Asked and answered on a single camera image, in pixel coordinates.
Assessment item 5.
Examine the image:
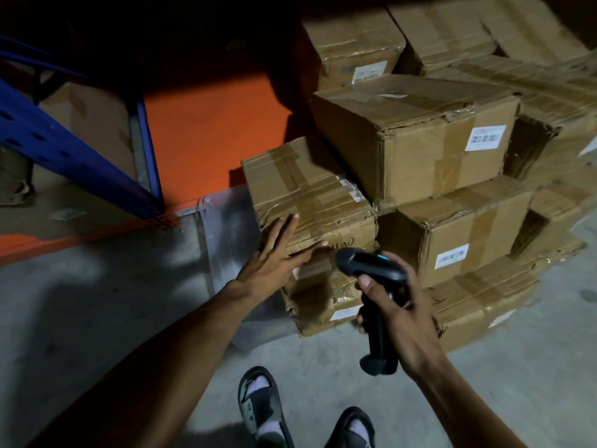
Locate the white paper scrap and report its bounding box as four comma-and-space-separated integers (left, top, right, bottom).
49, 208, 88, 222

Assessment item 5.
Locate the person's right grey sandal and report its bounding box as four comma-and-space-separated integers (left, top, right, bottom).
324, 406, 377, 448

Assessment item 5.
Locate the person's left hand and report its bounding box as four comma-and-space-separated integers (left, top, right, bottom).
235, 213, 329, 300

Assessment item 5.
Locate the person's left white sock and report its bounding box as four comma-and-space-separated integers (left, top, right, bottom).
246, 374, 286, 444

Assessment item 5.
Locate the person's left grey sandal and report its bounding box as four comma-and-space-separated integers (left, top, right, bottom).
237, 366, 295, 448

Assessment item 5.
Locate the person's white sock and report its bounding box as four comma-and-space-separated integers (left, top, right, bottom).
246, 374, 286, 444
349, 417, 374, 448

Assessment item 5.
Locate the black handheld barcode scanner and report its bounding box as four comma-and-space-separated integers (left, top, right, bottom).
336, 247, 412, 376

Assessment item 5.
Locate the person's right forearm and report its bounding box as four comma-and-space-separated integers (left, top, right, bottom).
406, 354, 530, 448

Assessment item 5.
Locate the cardboard carton behind rack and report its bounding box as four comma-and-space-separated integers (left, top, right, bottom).
39, 81, 139, 180

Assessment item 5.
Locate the blue metal rack frame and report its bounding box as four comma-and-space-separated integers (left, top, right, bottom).
0, 34, 165, 221

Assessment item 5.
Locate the person's right white sock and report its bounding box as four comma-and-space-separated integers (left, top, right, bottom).
349, 417, 374, 448

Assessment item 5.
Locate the person's grey sandal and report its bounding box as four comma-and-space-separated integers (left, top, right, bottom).
324, 406, 377, 448
237, 366, 295, 448

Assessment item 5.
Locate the person's left forearm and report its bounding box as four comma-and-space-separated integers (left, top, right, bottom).
25, 279, 262, 448

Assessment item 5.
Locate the clear plastic sheet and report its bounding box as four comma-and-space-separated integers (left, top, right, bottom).
197, 184, 301, 351

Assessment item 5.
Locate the pile of taped cardboard boxes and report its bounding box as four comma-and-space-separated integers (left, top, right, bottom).
241, 0, 597, 354

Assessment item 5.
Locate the orange metal rack beam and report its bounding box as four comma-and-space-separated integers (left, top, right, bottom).
0, 200, 201, 267

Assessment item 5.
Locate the person's right hand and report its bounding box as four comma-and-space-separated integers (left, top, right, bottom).
354, 251, 446, 381

